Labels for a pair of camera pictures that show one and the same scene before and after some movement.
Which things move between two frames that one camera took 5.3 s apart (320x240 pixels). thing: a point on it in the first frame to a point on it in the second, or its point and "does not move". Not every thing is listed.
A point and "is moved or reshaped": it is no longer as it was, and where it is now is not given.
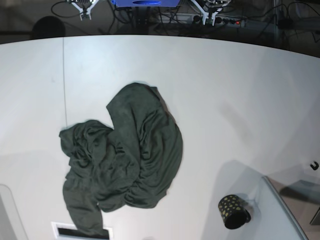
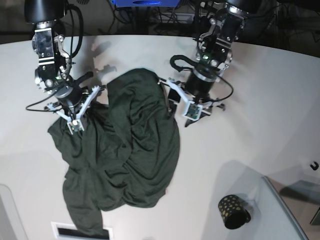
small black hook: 315,168 does not move
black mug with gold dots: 233,211 does not move
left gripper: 84,7 to 73,103
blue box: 145,3 does not move
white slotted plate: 68,231 does not move
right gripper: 210,8 to 198,88
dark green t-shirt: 133,164 is moved or reshaped
